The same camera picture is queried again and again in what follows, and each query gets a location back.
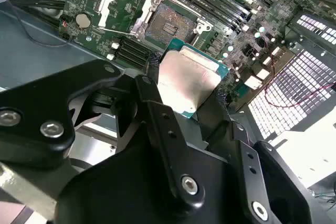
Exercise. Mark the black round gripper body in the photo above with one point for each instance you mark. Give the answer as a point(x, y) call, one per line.
point(131, 195)

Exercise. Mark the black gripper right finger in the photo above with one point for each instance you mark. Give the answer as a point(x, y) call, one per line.
point(262, 182)

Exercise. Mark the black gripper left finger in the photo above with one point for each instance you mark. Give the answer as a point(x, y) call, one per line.
point(34, 113)

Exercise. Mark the silver green CPU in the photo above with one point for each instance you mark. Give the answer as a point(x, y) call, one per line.
point(189, 82)

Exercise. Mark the metal socket cover frame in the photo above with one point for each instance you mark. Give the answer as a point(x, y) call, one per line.
point(107, 14)

